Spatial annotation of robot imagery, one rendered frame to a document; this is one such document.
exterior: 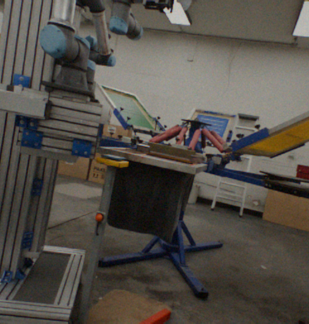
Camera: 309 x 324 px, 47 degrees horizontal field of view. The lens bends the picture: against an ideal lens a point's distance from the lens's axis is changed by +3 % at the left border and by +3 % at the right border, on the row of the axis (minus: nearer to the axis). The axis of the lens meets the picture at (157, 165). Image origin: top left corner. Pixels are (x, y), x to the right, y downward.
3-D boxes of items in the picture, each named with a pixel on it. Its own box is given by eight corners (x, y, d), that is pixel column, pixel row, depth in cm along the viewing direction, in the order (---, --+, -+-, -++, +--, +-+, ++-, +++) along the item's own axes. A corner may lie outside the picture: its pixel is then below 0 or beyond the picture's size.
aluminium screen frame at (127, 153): (195, 174, 187) (196, 168, 187) (96, 152, 201) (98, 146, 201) (211, 168, 263) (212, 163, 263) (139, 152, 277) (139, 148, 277)
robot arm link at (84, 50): (91, 72, 172) (96, 43, 171) (76, 65, 160) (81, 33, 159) (70, 68, 176) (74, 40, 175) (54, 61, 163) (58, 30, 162)
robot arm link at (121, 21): (133, 39, 152) (137, 12, 151) (122, 30, 142) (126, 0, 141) (116, 37, 155) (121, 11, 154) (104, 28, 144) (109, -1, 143)
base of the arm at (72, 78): (51, 83, 161) (55, 60, 160) (57, 86, 176) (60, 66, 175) (85, 90, 163) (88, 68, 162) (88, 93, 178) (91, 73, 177)
